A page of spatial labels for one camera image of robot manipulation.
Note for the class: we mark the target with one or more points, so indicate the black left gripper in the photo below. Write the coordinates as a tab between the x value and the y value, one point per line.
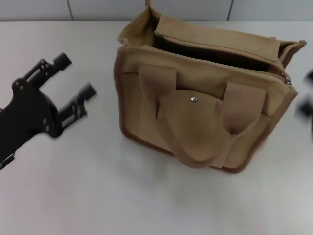
29	115

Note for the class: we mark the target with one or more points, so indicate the khaki canvas food bag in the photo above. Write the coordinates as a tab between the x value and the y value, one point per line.
195	110

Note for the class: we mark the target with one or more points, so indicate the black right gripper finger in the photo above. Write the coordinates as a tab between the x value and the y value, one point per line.
309	77
306	109

